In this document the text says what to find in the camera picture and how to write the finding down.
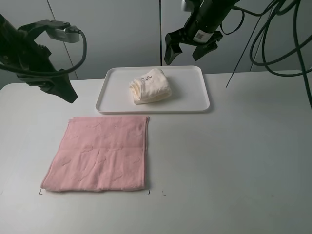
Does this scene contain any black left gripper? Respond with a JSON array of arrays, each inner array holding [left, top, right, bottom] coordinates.
[[16, 45, 78, 103]]

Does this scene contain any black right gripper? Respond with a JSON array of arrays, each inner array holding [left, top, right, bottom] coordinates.
[[164, 28, 223, 65]]

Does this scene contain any cream white towel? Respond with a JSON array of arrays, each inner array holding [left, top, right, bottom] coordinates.
[[129, 68, 172, 105]]

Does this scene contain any pink towel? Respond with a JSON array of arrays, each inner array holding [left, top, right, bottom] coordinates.
[[41, 116, 149, 192]]

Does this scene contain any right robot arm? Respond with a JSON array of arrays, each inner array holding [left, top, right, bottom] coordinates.
[[164, 0, 238, 65]]

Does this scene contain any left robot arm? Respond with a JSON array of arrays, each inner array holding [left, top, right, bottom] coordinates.
[[0, 16, 84, 103]]

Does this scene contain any white plastic tray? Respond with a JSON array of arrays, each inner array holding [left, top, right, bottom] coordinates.
[[96, 66, 210, 114]]

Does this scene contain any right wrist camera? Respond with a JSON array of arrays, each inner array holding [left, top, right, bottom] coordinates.
[[181, 0, 193, 12]]

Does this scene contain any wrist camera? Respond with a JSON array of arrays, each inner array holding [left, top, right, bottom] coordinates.
[[18, 19, 79, 43], [181, 0, 193, 12]]

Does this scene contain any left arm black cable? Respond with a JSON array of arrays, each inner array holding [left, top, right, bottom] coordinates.
[[0, 29, 88, 76]]

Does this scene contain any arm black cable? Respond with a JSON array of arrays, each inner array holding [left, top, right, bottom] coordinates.
[[219, 0, 312, 110], [0, 29, 88, 76]]

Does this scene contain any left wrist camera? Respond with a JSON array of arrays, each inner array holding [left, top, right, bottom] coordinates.
[[18, 19, 79, 43]]

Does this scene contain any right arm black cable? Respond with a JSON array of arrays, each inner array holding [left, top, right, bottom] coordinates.
[[219, 0, 312, 110]]

